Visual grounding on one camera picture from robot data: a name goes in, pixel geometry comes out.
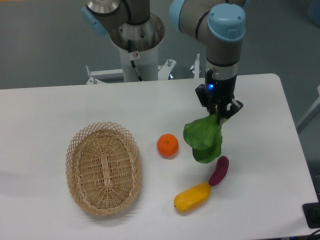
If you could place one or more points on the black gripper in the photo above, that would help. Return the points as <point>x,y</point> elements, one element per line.
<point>217,96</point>

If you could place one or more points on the green leafy vegetable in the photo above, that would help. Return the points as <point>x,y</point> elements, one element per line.
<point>204,136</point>

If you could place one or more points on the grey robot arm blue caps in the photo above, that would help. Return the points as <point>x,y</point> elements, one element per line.
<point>218,24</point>

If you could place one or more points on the purple sweet potato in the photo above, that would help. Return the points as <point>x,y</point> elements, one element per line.
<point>220,171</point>

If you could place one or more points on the orange tangerine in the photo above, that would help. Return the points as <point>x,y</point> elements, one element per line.
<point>167,145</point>

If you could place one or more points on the yellow mango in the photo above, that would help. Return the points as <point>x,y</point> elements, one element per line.
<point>192,198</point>

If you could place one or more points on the white table leg right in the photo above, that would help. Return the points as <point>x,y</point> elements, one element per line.
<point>310,114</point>

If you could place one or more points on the woven wicker basket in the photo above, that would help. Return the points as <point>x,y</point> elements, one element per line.
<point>104,169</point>

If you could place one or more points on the black device at table edge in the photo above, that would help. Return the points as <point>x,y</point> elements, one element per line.
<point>312,214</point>

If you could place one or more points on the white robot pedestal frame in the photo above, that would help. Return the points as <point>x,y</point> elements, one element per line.
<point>138,47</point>

